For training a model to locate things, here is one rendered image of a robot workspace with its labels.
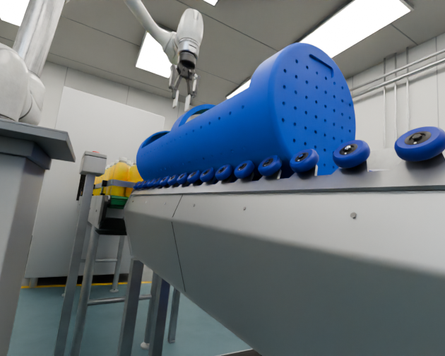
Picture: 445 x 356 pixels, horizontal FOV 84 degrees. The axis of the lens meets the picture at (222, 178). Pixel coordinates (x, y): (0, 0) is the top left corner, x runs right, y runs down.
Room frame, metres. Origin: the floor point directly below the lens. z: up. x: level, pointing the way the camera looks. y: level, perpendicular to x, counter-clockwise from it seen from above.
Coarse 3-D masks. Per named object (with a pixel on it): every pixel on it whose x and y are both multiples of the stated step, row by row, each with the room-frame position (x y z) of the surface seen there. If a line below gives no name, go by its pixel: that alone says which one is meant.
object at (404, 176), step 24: (312, 168) 0.37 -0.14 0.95; (360, 168) 0.31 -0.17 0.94; (408, 168) 0.26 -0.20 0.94; (432, 168) 0.24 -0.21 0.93; (144, 192) 1.03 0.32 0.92; (168, 192) 0.79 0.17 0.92; (192, 192) 0.65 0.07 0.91; (216, 192) 0.55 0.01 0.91; (240, 192) 0.48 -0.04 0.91; (264, 192) 0.42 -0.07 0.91; (288, 192) 0.38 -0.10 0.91
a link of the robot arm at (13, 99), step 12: (0, 48) 0.64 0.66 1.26; (0, 60) 0.63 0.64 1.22; (12, 60) 0.66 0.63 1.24; (0, 72) 0.63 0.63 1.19; (12, 72) 0.66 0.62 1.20; (24, 72) 0.69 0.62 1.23; (0, 84) 0.64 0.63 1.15; (12, 84) 0.66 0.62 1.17; (24, 84) 0.70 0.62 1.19; (0, 96) 0.64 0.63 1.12; (12, 96) 0.67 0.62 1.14; (24, 96) 0.71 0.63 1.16; (0, 108) 0.65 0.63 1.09; (12, 108) 0.68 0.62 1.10; (24, 108) 0.74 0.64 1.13
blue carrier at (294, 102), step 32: (288, 64) 0.42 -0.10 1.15; (320, 64) 0.47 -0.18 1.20; (256, 96) 0.42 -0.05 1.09; (288, 96) 0.42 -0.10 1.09; (320, 96) 0.47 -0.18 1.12; (192, 128) 0.64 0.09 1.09; (224, 128) 0.52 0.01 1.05; (256, 128) 0.44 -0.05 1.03; (288, 128) 0.42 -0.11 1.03; (320, 128) 0.47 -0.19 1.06; (352, 128) 0.54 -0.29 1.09; (160, 160) 0.87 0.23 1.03; (192, 160) 0.68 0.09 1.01; (224, 160) 0.57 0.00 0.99; (256, 160) 0.49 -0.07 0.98; (288, 160) 0.44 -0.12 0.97; (320, 160) 0.48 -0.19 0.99
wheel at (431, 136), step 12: (408, 132) 0.26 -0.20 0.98; (420, 132) 0.25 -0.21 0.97; (432, 132) 0.24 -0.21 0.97; (444, 132) 0.24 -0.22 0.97; (396, 144) 0.26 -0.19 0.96; (408, 144) 0.25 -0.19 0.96; (420, 144) 0.24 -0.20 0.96; (432, 144) 0.23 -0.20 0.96; (444, 144) 0.23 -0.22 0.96; (408, 156) 0.25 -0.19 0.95; (420, 156) 0.24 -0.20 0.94; (432, 156) 0.24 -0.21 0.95
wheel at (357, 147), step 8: (344, 144) 0.32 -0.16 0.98; (352, 144) 0.31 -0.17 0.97; (360, 144) 0.30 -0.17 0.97; (336, 152) 0.32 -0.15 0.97; (344, 152) 0.32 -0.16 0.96; (352, 152) 0.30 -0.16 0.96; (360, 152) 0.29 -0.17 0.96; (368, 152) 0.30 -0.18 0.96; (336, 160) 0.32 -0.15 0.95; (344, 160) 0.30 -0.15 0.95; (352, 160) 0.30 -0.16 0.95; (360, 160) 0.30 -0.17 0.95
